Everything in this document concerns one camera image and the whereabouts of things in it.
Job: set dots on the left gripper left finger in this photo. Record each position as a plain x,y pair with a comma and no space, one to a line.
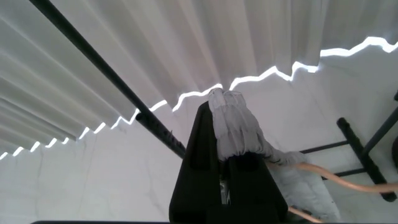
196,186

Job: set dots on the black clothes rack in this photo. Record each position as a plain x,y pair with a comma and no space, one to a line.
93,60

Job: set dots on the white curtain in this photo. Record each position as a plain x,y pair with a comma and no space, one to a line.
186,31

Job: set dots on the pink clothes hanger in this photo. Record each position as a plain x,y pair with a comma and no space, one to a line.
342,182

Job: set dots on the pale grey shorts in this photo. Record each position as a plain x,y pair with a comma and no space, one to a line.
236,124

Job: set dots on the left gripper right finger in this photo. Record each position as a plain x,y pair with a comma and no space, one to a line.
248,193

